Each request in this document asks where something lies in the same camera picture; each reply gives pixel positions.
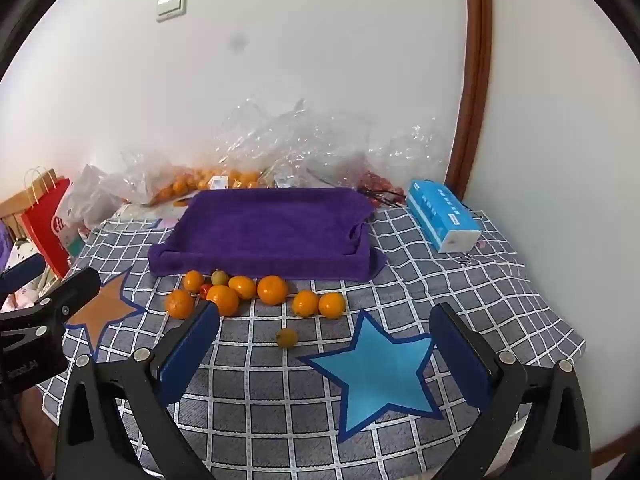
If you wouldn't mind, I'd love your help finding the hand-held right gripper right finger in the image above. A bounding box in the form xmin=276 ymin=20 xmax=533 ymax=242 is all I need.
xmin=429 ymin=302 xmax=593 ymax=480

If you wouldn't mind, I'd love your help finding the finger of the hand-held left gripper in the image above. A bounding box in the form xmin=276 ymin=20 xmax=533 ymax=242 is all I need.
xmin=0 ymin=267 xmax=102 ymax=346
xmin=0 ymin=253 xmax=46 ymax=297

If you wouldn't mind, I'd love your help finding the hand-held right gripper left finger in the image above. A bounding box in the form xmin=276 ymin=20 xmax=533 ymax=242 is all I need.
xmin=54 ymin=300 xmax=223 ymax=480

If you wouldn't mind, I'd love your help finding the purple towel covered tray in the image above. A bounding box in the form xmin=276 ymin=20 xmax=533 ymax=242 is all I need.
xmin=147 ymin=186 xmax=387 ymax=282

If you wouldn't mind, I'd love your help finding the red paper bag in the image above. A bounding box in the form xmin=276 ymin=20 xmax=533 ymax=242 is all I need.
xmin=20 ymin=176 xmax=73 ymax=281

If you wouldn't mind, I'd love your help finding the white plastic bag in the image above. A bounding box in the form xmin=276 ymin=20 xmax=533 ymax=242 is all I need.
xmin=57 ymin=164 xmax=126 ymax=231

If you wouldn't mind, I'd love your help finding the grey grid blanket with stars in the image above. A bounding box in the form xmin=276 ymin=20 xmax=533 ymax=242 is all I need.
xmin=37 ymin=200 xmax=587 ymax=480

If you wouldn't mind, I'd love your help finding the blue tissue pack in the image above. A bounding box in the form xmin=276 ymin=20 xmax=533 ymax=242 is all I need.
xmin=406 ymin=178 xmax=482 ymax=253

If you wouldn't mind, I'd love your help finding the plastic bag of red tomatoes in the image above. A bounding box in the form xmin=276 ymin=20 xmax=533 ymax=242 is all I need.
xmin=357 ymin=185 xmax=406 ymax=207

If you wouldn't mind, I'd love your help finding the clear bag of red tomatoes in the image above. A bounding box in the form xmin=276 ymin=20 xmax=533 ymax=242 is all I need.
xmin=362 ymin=116 xmax=452 ymax=207

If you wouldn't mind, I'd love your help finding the labelled clear bag of mandarins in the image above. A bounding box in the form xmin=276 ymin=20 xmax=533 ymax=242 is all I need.
xmin=197 ymin=99 xmax=371 ymax=192

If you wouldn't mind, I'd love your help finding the brown wooden door frame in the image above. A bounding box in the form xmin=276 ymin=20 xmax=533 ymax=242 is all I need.
xmin=445 ymin=0 xmax=495 ymax=198

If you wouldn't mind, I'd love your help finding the white light switch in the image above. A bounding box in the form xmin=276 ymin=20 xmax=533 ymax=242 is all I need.
xmin=156 ymin=0 xmax=188 ymax=23

